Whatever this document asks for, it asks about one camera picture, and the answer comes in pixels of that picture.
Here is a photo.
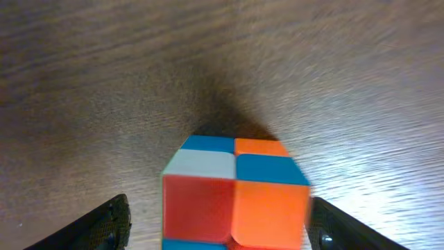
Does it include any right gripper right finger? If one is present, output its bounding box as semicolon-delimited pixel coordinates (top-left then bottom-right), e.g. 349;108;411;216
305;197;408;250

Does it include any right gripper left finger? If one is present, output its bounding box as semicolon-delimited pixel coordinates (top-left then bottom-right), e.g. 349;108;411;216
25;194;132;250

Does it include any colourful puzzle cube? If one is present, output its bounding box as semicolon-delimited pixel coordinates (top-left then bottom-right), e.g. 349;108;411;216
161;135;311;249

